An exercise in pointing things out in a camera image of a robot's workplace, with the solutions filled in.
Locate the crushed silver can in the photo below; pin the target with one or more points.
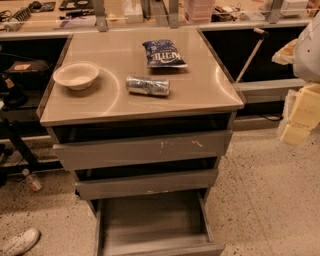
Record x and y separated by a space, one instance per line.
148 86

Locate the grey drawer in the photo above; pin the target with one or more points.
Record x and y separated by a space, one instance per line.
148 141
167 224
146 179

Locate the grey middle drawer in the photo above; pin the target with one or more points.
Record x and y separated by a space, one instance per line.
146 179

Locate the grey drawer cabinet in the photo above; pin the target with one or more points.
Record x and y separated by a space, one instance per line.
199 88

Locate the blue chip bag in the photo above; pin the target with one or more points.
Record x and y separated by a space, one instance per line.
163 53

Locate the grey top drawer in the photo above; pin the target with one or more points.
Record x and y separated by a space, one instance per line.
148 141

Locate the black stand frame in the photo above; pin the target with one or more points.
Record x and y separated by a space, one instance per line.
32 163

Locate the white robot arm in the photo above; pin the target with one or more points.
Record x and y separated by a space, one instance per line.
303 53

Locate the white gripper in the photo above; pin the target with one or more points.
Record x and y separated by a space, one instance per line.
307 58

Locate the black bag with label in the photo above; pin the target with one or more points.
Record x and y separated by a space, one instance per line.
30 74

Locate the grey bottom drawer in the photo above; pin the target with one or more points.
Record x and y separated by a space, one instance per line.
167 224

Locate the white bowl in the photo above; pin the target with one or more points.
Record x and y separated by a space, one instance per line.
76 75

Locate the plastic water bottle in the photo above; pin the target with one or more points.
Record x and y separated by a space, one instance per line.
32 180

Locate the white sneaker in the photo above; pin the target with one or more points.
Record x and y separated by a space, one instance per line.
21 243

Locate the pink stacked container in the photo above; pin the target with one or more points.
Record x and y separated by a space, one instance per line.
198 11

